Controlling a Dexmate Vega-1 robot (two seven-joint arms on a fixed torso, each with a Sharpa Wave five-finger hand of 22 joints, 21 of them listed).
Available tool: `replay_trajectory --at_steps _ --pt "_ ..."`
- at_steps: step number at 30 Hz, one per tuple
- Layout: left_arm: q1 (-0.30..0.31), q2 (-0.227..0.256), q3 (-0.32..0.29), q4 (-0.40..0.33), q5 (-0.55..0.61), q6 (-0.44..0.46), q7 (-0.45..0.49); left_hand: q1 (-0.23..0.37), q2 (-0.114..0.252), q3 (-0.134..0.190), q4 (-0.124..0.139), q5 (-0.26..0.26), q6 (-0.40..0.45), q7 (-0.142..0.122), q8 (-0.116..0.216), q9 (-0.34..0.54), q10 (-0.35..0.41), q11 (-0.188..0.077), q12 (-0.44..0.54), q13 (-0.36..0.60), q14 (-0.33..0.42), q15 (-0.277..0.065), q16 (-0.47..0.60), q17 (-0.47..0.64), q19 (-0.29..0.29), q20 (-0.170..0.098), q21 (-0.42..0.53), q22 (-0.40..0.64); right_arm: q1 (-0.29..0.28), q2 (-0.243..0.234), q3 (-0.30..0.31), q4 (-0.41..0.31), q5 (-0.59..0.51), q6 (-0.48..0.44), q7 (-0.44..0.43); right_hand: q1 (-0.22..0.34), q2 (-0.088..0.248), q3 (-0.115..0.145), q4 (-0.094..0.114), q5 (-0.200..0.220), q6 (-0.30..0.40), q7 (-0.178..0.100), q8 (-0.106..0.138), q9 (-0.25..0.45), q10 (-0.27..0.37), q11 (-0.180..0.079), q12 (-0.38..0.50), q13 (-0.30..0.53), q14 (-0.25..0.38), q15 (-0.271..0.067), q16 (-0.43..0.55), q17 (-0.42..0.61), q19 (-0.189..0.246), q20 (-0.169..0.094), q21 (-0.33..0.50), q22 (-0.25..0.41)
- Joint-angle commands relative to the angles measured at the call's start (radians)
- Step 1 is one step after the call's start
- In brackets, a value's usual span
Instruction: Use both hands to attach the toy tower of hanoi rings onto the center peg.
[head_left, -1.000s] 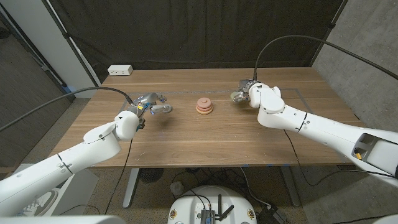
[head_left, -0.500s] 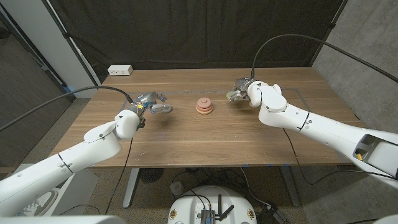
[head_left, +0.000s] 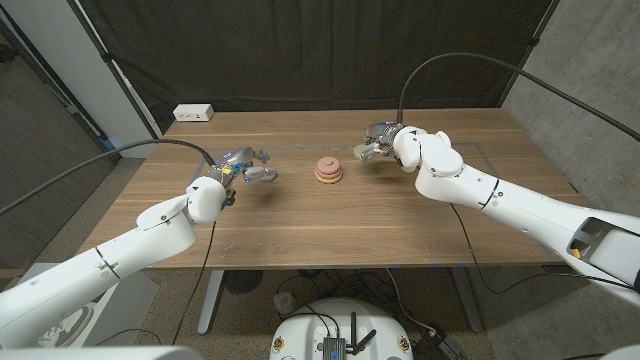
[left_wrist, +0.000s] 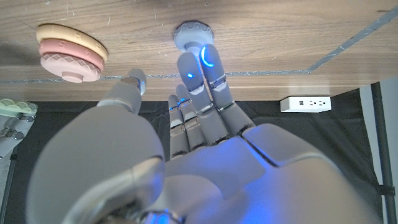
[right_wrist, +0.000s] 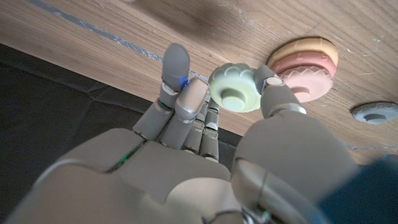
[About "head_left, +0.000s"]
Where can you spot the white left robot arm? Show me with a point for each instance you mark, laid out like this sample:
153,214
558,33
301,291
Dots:
100,270

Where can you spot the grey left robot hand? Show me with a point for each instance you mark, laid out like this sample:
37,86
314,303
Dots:
235,162

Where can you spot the white robot torso base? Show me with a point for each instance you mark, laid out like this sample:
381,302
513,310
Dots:
305,330

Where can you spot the black backdrop stand pole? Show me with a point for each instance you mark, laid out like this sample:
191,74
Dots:
115,72
530,47

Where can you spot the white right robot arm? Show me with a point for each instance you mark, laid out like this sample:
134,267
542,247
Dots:
525,200

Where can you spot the black backdrop curtain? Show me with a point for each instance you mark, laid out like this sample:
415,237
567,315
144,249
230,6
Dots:
320,50

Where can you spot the white power strip box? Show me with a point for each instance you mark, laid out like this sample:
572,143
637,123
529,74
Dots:
192,112

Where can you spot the grey table leg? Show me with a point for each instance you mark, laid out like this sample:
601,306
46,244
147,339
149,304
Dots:
467,300

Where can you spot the grey round floor object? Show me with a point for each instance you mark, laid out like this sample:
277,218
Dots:
285,302

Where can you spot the small black floor fan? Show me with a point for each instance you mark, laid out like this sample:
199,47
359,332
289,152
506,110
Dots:
242,281

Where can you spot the black power adapter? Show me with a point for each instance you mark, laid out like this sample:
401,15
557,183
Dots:
440,347

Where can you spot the white table leg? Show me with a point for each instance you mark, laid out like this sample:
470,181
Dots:
210,305

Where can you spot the grey antenna radio box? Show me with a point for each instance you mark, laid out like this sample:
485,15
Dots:
333,347

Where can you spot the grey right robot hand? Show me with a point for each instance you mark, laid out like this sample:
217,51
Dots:
380,137

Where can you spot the white floor platform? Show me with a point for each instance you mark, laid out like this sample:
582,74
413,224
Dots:
130,310

